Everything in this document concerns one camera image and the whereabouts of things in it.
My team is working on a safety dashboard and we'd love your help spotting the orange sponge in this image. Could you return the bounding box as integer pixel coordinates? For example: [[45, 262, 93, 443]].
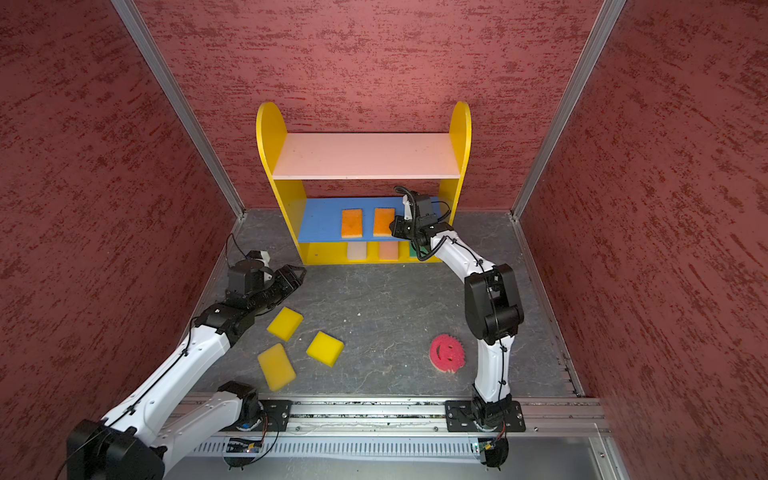
[[373, 208, 396, 237], [340, 209, 364, 239]]

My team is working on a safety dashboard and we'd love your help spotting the left circuit board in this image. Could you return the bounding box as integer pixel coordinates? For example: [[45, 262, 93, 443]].
[[225, 438, 264, 455]]

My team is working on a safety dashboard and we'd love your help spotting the large yellow sponge front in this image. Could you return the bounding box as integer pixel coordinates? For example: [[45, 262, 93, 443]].
[[257, 344, 296, 392]]

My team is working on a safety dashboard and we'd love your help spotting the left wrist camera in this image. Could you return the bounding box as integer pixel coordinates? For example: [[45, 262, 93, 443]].
[[246, 250, 271, 266]]

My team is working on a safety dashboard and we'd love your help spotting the circuit board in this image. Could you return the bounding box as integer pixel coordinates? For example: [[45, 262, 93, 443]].
[[477, 439, 508, 455], [225, 438, 264, 455]]

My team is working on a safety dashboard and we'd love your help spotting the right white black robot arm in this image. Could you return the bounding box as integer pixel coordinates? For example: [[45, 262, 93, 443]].
[[390, 186, 524, 429]]

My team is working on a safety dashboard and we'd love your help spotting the pink round smiley sponge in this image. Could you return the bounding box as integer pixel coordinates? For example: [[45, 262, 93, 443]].
[[429, 334, 466, 373]]

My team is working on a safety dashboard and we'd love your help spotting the green sponge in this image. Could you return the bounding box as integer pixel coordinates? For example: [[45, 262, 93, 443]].
[[409, 242, 429, 261]]

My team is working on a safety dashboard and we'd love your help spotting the salmon pink sponge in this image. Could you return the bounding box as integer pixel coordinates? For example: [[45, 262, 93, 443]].
[[379, 241, 399, 261]]

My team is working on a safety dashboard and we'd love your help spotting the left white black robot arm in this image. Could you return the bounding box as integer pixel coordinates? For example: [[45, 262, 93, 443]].
[[59, 251, 306, 479]]

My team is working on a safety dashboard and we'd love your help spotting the right circuit board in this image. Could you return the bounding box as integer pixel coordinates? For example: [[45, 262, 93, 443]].
[[477, 439, 508, 455]]

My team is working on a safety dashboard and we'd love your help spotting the small yellow square sponge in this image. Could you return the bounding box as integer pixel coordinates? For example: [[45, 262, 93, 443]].
[[306, 331, 344, 368]]

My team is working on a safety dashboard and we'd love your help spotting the cream white sponge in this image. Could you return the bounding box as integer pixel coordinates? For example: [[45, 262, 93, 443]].
[[346, 242, 368, 262]]

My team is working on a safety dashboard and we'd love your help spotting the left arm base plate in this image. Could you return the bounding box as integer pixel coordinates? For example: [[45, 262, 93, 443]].
[[256, 399, 294, 433]]

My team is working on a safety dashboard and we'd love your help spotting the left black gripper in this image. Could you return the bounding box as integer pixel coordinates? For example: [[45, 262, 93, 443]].
[[250, 264, 307, 314]]

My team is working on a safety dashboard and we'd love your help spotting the aluminium front rail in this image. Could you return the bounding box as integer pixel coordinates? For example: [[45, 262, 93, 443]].
[[185, 395, 610, 436]]

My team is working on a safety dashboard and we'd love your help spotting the yellow sponge near left gripper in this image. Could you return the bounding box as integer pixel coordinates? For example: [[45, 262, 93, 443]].
[[267, 307, 304, 342]]

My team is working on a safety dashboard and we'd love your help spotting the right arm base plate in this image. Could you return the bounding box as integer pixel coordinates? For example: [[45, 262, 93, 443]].
[[444, 399, 527, 433]]

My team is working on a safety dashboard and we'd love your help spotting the yellow shelf unit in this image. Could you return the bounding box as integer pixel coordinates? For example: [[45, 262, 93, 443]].
[[255, 101, 472, 265]]

